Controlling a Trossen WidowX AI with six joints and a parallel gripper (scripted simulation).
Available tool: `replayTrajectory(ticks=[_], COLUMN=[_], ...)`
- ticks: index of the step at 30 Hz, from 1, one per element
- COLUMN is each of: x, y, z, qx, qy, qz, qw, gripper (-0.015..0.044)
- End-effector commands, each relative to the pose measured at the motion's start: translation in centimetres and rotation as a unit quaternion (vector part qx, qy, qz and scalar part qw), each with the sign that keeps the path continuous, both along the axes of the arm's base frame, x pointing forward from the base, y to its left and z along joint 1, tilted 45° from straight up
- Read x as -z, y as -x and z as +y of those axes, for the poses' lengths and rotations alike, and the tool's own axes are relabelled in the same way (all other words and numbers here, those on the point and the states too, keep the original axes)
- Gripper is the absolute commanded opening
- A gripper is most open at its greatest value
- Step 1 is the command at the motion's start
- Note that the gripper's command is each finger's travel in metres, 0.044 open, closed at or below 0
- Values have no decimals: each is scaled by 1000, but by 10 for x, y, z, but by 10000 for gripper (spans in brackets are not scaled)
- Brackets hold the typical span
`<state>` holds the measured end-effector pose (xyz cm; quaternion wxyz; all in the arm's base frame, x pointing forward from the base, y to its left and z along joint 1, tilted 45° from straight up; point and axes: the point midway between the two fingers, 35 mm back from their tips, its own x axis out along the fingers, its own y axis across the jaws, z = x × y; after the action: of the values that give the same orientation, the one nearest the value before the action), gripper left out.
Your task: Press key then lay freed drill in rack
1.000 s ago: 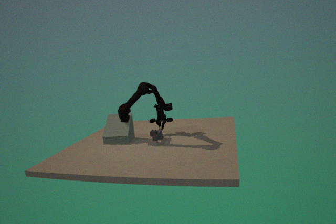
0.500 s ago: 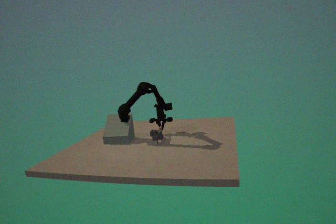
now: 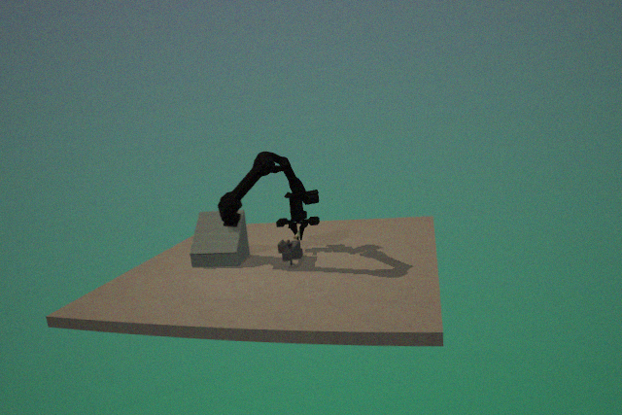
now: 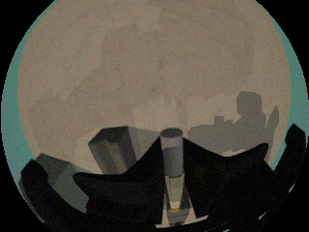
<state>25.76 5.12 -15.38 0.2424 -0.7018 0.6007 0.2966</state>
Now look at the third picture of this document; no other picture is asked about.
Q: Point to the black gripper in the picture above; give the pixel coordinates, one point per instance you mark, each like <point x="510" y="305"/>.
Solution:
<point x="297" y="218"/>

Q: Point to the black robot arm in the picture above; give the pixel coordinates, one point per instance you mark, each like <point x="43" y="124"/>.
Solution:
<point x="263" y="165"/>

